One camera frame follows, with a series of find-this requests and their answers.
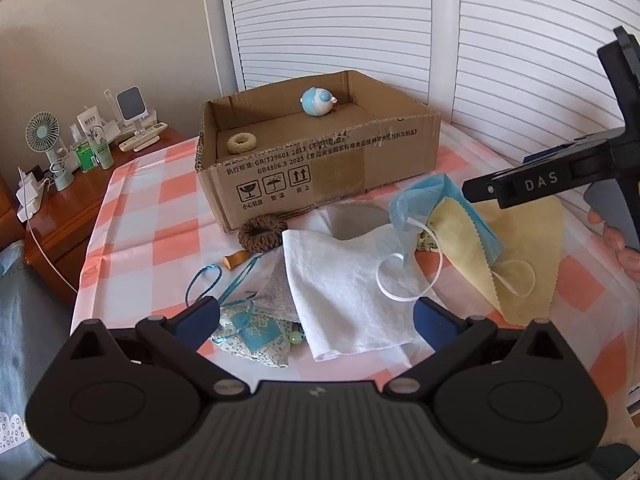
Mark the white louvered wardrobe door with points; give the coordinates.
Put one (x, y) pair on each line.
(540, 60)
(325, 20)

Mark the wooden nightstand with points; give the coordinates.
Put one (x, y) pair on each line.
(60, 230)

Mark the white remote control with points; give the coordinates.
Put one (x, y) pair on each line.
(140, 140)

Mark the white cloth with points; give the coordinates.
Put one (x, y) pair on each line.
(340, 290)

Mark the grey linen pouch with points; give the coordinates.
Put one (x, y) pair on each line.
(277, 290)

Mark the person's right hand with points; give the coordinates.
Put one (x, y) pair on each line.
(612, 240)

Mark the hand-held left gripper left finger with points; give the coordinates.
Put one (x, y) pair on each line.
(200, 317)

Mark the wooden headboard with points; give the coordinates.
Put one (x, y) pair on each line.
(7, 210)

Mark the light blue bird plush toy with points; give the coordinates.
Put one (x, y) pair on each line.
(316, 101)

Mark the blue face mask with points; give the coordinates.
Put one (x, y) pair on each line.
(415, 205)

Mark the small orange stopper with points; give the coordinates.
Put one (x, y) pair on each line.
(234, 261)

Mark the brown knitted scrunchie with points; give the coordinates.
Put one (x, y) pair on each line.
(250, 242)

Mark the brown cardboard box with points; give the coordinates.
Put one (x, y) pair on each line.
(350, 170)

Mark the green small box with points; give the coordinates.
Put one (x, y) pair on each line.
(85, 157)

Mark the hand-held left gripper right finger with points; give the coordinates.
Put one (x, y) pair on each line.
(435, 322)

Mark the white tube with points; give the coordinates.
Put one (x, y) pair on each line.
(91, 121)

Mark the green desk fan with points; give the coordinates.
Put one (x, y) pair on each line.
(42, 132)

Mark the yellow cleaning cloth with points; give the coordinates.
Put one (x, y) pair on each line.
(520, 250)

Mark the white phone stand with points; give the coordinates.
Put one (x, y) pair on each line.
(131, 102)

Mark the grey blue bedsheet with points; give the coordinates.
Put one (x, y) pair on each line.
(25, 335)

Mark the pink white checkered tablecloth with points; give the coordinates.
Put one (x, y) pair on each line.
(150, 200)

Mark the white slim stick device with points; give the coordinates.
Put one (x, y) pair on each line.
(108, 105)

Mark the green tube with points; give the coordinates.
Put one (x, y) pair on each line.
(105, 152)

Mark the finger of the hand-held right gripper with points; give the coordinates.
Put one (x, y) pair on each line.
(540, 182)

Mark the white power strip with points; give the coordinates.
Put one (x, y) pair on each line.
(30, 195)

